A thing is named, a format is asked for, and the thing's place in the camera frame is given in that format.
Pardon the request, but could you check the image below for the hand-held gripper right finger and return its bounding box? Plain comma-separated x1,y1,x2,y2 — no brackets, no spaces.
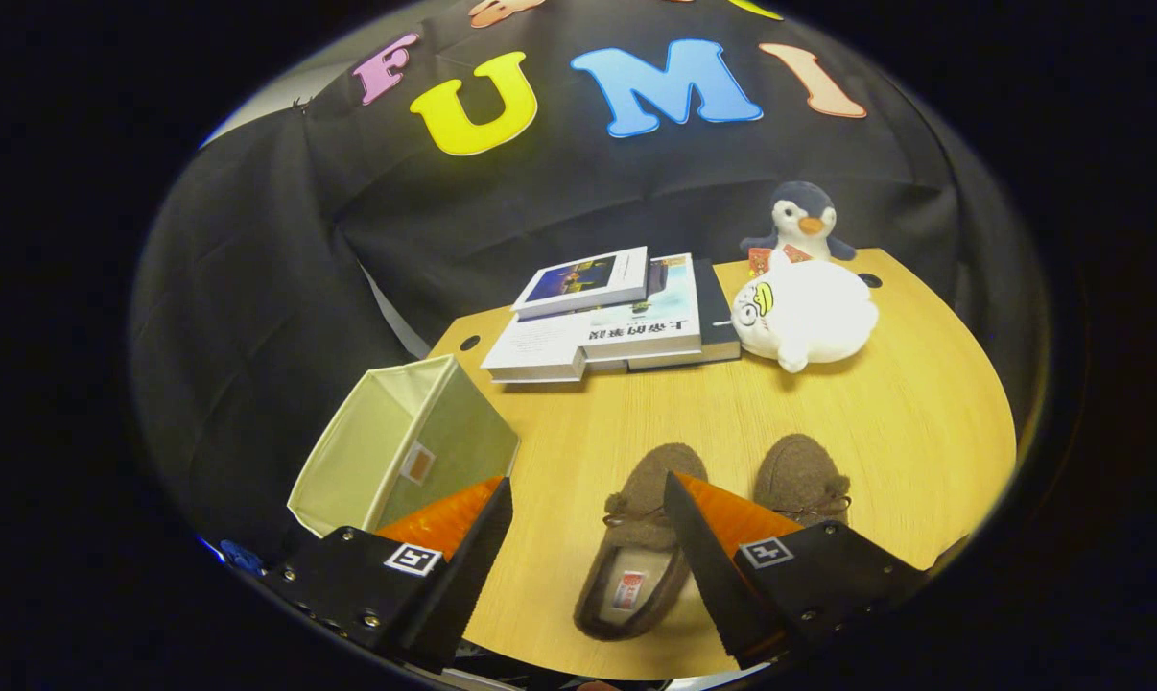
662,470,930,671

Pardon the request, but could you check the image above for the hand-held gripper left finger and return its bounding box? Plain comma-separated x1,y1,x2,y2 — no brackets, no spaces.
257,477,514,673

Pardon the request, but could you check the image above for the brown fuzzy shoe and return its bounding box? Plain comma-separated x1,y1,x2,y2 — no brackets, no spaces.
753,434,853,529
572,442,709,642

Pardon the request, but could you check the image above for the green fabric storage box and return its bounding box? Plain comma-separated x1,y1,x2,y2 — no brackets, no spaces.
286,353,522,540

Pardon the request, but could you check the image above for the black book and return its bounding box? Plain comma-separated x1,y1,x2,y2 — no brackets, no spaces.
626,259,743,373

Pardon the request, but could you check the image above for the white seal plush toy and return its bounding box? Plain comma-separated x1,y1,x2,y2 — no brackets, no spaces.
730,251,880,374

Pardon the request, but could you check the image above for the night photo cover book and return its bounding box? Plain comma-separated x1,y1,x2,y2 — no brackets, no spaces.
510,246,650,322

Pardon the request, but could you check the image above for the penguin plush toy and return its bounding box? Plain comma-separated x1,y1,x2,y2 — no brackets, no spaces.
740,180,858,263

